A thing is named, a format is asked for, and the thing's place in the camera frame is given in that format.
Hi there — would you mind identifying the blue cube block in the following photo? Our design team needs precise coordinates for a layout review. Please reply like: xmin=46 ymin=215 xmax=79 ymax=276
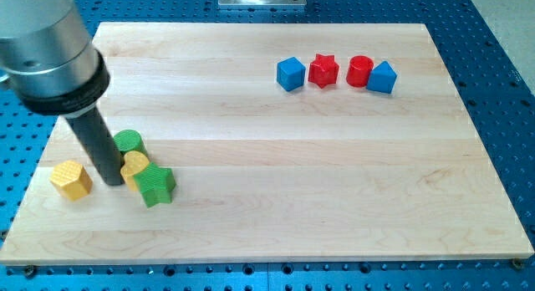
xmin=276 ymin=57 xmax=306 ymax=92

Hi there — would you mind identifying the green star block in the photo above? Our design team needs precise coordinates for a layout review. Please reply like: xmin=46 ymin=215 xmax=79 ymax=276
xmin=134 ymin=162 xmax=176 ymax=208

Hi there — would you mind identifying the blue perforated metal table plate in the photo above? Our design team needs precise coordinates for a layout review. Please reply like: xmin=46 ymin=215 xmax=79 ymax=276
xmin=1 ymin=0 xmax=534 ymax=290

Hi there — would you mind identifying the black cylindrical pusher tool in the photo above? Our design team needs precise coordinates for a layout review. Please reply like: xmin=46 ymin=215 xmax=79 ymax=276
xmin=65 ymin=107 xmax=124 ymax=186

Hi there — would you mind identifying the green cylinder block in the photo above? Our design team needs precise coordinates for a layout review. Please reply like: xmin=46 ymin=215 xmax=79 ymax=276
xmin=113 ymin=130 xmax=149 ymax=156

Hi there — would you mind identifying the red cylinder block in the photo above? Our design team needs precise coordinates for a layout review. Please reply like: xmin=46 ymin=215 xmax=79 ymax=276
xmin=346 ymin=55 xmax=374 ymax=88

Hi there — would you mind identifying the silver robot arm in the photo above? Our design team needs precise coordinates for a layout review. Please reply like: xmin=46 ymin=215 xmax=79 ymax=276
xmin=1 ymin=0 xmax=110 ymax=117

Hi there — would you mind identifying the yellow hexagon block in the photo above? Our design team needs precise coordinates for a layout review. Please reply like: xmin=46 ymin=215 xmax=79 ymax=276
xmin=49 ymin=161 xmax=93 ymax=201

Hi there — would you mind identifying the blue triangular prism block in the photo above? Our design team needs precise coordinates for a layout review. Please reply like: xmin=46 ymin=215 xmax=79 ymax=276
xmin=366 ymin=61 xmax=397 ymax=94

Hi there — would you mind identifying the red star block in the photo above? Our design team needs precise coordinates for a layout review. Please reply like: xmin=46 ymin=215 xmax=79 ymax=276
xmin=308 ymin=54 xmax=339 ymax=89

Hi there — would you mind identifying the light wooden board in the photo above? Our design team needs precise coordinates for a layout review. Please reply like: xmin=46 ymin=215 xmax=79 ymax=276
xmin=1 ymin=23 xmax=533 ymax=265

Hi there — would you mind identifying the yellow heart block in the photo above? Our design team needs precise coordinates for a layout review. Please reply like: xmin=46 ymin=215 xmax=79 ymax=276
xmin=120 ymin=151 xmax=150 ymax=191

